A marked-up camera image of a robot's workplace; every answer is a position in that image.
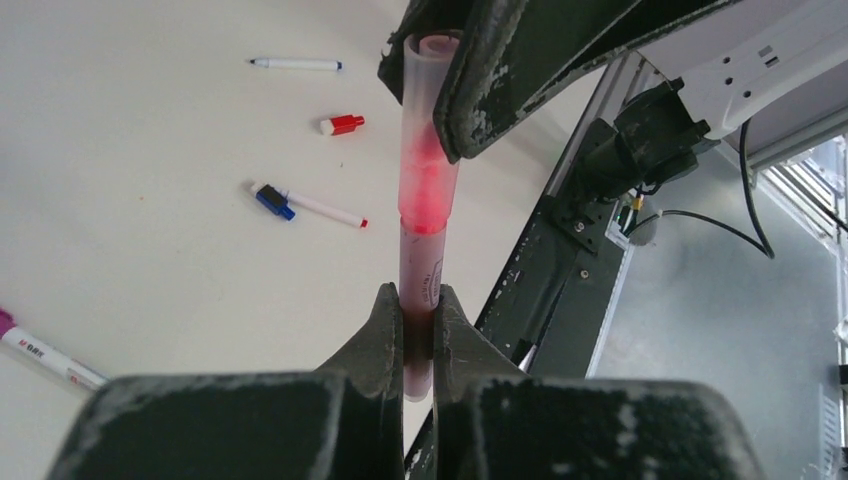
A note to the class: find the red pen cap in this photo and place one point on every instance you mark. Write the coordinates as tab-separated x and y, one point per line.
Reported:
341	125

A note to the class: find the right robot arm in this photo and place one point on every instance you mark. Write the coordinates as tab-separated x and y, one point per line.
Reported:
761	55

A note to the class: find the white pen blue end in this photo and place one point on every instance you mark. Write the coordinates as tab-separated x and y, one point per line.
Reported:
297	64

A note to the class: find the magenta pen cap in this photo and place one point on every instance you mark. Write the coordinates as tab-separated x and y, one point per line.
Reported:
7	322

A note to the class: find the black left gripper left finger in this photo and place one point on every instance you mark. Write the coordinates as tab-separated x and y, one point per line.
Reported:
342	420

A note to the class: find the white marker pen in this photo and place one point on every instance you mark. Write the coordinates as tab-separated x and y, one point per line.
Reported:
51	358

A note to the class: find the grey cable duct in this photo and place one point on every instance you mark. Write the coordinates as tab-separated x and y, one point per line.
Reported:
812	187

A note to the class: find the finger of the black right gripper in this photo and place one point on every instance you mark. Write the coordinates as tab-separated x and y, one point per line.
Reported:
515	56
420	17

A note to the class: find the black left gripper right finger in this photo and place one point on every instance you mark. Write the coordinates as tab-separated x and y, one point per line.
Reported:
494	421

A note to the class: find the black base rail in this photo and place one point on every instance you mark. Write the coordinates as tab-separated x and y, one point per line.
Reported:
547	313

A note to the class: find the pink highlighter pen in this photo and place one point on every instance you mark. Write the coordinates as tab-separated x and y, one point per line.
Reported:
420	271

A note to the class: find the blue pen cap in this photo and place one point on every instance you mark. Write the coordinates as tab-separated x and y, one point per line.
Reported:
273	200

